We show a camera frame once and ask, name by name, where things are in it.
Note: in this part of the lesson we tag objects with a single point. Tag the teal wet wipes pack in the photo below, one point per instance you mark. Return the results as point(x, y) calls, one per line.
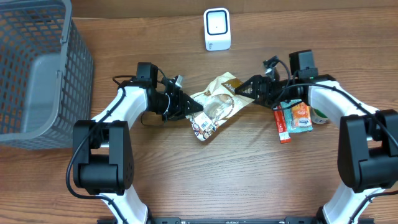
point(287, 110)

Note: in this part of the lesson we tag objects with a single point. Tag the orange Kleenex tissue pack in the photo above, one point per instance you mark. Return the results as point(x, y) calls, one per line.
point(301, 116)

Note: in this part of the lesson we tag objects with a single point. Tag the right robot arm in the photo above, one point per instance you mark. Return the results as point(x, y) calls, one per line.
point(367, 147)

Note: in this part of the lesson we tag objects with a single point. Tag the white barcode scanner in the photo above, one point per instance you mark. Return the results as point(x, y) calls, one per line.
point(217, 29)

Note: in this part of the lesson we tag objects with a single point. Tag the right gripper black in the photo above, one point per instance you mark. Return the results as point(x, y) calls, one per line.
point(259, 91)

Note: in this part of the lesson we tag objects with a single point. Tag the beige snack pouch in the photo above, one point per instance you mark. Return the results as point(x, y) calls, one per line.
point(219, 103)

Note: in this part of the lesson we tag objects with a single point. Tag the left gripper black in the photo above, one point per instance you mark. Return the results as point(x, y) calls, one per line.
point(175, 103)

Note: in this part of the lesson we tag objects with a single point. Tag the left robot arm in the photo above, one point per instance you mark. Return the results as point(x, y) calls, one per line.
point(102, 165)

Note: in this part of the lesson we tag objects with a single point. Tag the red snack stick packet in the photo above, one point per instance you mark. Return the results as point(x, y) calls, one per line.
point(283, 133)

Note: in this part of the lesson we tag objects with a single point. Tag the green lid jar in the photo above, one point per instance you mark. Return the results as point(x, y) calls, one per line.
point(318, 117)

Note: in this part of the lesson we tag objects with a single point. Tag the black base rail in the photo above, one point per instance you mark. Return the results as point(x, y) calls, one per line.
point(286, 220)

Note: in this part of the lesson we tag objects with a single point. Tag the grey plastic mesh basket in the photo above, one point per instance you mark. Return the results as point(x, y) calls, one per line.
point(47, 74)

